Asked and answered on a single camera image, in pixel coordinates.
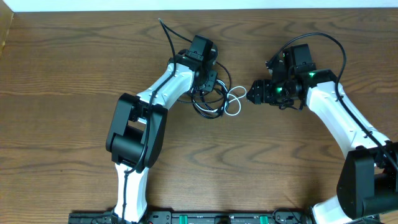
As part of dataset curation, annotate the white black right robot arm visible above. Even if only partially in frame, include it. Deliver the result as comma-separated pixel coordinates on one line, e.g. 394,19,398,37
246,44,397,223

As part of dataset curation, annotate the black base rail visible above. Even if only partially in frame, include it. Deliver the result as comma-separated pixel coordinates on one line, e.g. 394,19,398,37
68,209,315,224

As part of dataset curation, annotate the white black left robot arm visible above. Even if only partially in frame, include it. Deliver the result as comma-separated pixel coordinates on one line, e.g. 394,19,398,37
106,35,218,223

